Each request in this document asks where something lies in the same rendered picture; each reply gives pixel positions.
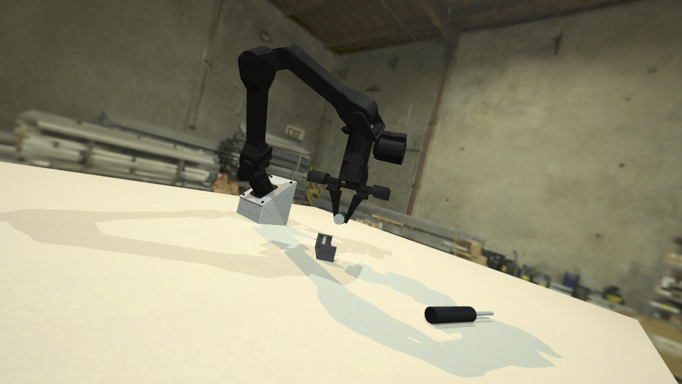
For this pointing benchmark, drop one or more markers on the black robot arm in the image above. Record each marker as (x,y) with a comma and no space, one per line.
(257,69)

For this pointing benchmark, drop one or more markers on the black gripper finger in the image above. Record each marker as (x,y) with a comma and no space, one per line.
(354,203)
(335,198)

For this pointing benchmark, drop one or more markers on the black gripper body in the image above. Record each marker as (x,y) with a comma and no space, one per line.
(353,169)

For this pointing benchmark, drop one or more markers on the black cylindrical battery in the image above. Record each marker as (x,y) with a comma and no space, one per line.
(340,218)

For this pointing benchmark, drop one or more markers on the black screwdriver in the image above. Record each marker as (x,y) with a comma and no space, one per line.
(452,314)

